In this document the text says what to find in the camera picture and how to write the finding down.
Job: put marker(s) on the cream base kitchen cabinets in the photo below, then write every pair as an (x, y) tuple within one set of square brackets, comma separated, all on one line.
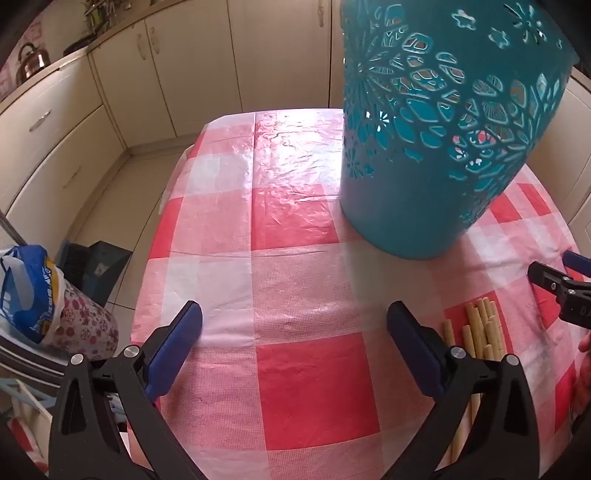
[(194, 69)]

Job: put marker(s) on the pale blue wooden stool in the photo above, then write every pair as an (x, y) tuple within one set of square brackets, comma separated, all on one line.
[(23, 397)]

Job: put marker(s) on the floral patterned bin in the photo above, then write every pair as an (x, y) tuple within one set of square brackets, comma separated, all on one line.
[(87, 327)]

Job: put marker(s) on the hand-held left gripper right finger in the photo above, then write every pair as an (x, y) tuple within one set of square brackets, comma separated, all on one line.
[(415, 341)]

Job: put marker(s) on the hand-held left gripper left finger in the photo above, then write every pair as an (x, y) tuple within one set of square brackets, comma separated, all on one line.
[(175, 341)]

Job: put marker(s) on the blue white plastic bag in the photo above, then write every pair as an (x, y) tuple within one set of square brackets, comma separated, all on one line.
[(27, 295)]

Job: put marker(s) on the person's right hand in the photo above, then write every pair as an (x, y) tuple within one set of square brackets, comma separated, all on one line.
[(582, 392)]

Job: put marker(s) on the red checked plastic tablecloth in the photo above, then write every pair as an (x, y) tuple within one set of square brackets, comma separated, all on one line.
[(286, 277)]

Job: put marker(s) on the dish rack with utensils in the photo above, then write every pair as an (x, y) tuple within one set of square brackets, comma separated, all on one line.
[(99, 14)]

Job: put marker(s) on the bundle of chopsticks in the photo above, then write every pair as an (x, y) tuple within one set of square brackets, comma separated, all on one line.
[(475, 332)]

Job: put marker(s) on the cream tall kitchen cabinets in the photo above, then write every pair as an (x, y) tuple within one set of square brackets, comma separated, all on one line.
[(581, 152)]

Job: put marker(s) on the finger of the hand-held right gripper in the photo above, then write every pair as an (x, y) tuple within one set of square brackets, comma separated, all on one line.
[(542, 274), (577, 263)]

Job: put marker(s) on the dark blue plastic crate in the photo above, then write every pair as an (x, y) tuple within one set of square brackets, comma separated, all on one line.
[(101, 267)]

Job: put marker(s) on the black frying pan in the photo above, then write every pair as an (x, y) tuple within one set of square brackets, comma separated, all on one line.
[(83, 46)]

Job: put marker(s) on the red cloth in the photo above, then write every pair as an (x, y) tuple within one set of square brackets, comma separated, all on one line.
[(27, 438)]

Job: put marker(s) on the steel kettle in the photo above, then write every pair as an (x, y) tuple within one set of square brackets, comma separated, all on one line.
[(32, 64)]

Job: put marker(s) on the teal perforated plastic basket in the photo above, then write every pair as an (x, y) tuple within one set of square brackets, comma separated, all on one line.
[(397, 207)]

